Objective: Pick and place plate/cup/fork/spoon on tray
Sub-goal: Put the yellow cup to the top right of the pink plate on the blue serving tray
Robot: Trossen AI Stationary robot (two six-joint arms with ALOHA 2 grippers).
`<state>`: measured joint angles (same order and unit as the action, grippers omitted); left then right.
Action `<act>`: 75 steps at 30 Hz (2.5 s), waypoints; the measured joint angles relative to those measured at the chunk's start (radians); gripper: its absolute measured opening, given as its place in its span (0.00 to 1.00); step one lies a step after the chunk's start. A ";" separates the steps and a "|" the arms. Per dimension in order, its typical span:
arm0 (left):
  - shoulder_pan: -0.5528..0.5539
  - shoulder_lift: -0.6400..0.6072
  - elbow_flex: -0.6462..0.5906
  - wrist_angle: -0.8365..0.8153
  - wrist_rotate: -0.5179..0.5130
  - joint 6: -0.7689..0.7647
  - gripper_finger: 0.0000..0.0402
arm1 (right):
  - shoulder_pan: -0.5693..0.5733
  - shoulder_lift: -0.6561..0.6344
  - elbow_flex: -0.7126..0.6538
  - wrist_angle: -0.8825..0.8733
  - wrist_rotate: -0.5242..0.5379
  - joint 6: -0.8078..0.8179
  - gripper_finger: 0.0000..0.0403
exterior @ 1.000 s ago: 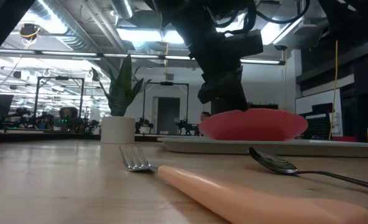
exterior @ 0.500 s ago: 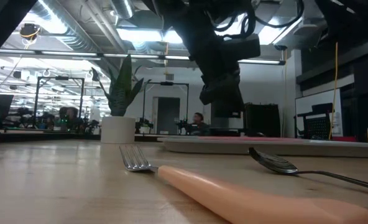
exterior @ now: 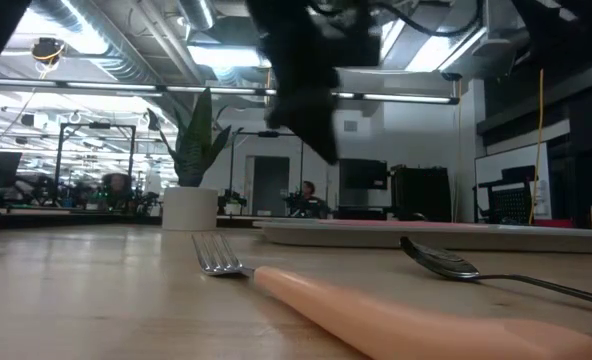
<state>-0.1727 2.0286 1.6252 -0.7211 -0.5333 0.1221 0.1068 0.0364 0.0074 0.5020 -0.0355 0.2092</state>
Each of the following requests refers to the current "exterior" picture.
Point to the white plant pot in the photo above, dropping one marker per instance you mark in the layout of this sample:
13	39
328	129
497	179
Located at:
190	210

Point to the pink plate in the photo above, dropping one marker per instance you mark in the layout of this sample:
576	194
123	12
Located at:
401	223

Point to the person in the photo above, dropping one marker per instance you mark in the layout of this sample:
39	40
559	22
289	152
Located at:
308	195
117	187

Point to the black mesh chair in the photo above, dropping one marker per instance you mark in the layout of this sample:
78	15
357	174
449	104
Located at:
513	202

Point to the grey door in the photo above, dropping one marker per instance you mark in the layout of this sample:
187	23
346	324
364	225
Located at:
271	185

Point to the background workbench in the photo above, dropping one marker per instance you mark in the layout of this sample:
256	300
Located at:
51	216

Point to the green snake plant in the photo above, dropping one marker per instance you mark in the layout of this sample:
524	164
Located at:
196	145

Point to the black cabinet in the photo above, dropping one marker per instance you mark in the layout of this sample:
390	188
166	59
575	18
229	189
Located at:
421	192

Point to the white whiteboard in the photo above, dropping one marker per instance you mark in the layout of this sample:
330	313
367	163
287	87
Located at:
491	167

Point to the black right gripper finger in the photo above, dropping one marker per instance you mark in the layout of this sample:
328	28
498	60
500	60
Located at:
311	125

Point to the red flat item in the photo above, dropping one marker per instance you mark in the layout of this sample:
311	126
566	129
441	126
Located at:
553	223

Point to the black background robot arm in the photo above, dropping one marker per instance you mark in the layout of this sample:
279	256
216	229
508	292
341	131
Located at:
292	202
232	200

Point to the metal spoon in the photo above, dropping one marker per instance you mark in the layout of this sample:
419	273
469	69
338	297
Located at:
441	262

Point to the black screen on stand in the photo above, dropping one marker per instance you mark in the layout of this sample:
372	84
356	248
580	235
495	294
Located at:
363	174

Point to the grey wall vent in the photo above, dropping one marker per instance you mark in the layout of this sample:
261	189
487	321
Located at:
350	125

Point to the grey serving tray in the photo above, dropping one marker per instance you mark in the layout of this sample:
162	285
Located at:
426	237

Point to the black metal frame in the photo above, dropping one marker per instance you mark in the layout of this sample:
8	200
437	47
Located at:
58	160
232	165

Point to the long ceiling light bar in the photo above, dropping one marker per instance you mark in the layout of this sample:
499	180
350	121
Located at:
126	86

